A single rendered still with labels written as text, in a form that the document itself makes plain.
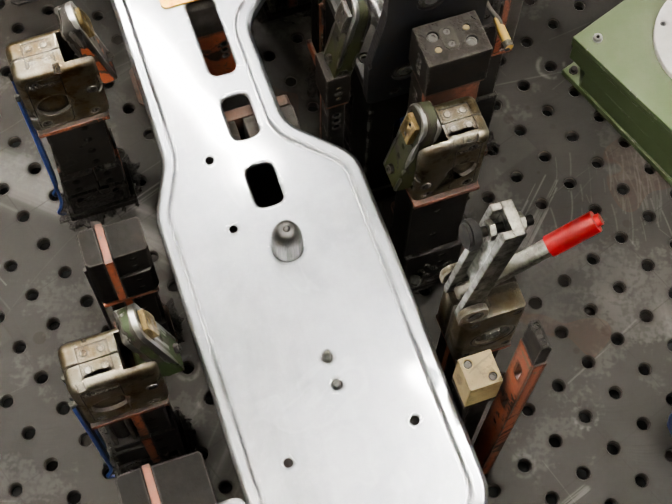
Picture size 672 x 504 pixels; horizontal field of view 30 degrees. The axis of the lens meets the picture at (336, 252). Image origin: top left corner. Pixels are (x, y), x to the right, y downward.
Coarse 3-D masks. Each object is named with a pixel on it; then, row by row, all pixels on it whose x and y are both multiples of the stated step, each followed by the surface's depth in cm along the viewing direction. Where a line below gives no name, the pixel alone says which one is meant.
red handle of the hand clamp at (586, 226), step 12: (588, 216) 115; (600, 216) 116; (564, 228) 116; (576, 228) 115; (588, 228) 115; (600, 228) 116; (540, 240) 118; (552, 240) 116; (564, 240) 116; (576, 240) 116; (528, 252) 118; (540, 252) 117; (552, 252) 117; (516, 264) 118; (528, 264) 118; (504, 276) 119; (456, 288) 121
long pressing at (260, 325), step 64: (128, 0) 141; (256, 0) 141; (192, 64) 138; (256, 64) 138; (192, 128) 135; (192, 192) 132; (320, 192) 132; (192, 256) 129; (256, 256) 129; (320, 256) 129; (384, 256) 129; (192, 320) 127; (256, 320) 126; (320, 320) 126; (384, 320) 127; (256, 384) 124; (320, 384) 124; (384, 384) 124; (448, 384) 124; (256, 448) 121; (320, 448) 121; (384, 448) 121; (448, 448) 121
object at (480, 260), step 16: (496, 208) 108; (512, 208) 108; (464, 224) 107; (480, 224) 111; (496, 224) 108; (512, 224) 107; (528, 224) 109; (464, 240) 108; (480, 240) 107; (496, 240) 111; (512, 240) 107; (464, 256) 116; (480, 256) 115; (496, 256) 110; (512, 256) 111; (464, 272) 119; (480, 272) 113; (496, 272) 113; (448, 288) 122; (480, 288) 116; (464, 304) 119
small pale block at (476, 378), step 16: (480, 352) 119; (464, 368) 118; (480, 368) 118; (496, 368) 118; (464, 384) 119; (480, 384) 117; (496, 384) 118; (464, 400) 121; (480, 400) 121; (464, 416) 127; (480, 416) 129
